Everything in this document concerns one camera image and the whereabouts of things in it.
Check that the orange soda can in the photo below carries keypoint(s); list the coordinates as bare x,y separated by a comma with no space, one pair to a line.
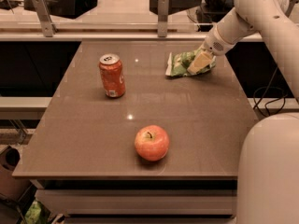
111,72

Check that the left metal railing bracket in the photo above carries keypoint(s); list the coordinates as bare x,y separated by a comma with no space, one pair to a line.
47,26

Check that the green bag under table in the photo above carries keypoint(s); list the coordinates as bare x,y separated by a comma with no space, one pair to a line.
34,215

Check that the brown cardboard box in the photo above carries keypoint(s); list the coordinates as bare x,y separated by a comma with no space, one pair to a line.
11,187

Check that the green jalapeno chip bag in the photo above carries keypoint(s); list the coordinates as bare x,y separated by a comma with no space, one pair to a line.
177,64

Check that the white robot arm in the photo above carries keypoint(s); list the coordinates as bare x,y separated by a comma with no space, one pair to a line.
268,173

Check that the red apple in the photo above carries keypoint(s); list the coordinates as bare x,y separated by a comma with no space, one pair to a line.
152,143

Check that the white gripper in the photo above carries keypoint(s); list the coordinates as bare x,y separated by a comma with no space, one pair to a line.
216,46

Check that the middle metal railing bracket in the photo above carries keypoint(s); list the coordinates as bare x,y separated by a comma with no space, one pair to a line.
163,7

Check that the right metal railing bracket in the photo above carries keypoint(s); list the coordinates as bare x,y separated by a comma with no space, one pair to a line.
292,3

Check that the metal railing bracket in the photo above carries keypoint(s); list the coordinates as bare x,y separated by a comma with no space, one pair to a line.
163,7
47,26
292,3

